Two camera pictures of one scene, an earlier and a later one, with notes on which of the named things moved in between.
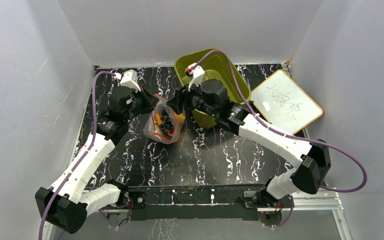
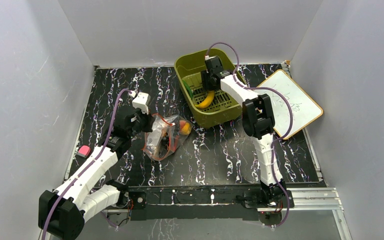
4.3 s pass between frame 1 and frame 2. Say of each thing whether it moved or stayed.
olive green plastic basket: stayed
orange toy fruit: moved
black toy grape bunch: moved
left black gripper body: moved
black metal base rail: stayed
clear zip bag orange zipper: moved
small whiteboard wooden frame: stayed
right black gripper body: moved
